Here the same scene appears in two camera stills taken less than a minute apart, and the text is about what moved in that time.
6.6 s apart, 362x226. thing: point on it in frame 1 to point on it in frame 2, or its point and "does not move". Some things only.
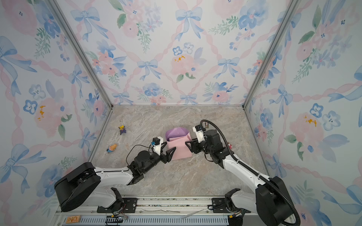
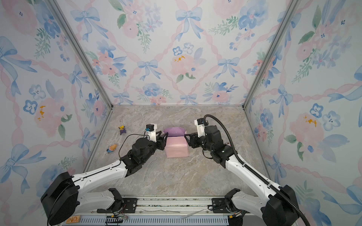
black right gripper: x=195 y=144 does not move
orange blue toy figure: x=111 y=148 does not move
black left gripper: x=167 y=158 to x=161 y=146
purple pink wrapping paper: x=177 y=137 does not move
